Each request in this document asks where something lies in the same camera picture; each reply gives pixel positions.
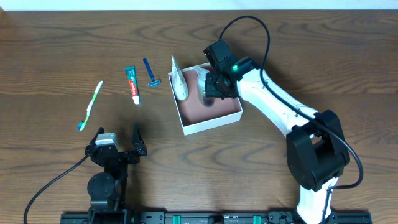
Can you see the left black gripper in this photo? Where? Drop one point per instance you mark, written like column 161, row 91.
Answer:
column 122, row 154

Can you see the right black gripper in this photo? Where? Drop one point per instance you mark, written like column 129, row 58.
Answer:
column 212, row 86

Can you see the clear pump soap bottle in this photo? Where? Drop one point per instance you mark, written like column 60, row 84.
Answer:
column 201, row 81

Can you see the white Pantene tube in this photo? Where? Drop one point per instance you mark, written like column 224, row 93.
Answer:
column 179, row 84

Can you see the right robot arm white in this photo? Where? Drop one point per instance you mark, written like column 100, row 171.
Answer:
column 317, row 152

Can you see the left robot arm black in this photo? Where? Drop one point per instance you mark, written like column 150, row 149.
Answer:
column 107, row 189

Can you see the green white toothbrush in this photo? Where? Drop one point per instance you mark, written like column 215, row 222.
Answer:
column 82, row 124

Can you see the white box pink interior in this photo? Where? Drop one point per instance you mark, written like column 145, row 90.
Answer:
column 196, row 117

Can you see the blue disposable razor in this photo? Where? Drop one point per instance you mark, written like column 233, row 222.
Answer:
column 153, row 82

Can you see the Colgate toothpaste tube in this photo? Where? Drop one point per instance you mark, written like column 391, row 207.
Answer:
column 131, row 77

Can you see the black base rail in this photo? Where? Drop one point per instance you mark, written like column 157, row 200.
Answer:
column 160, row 217

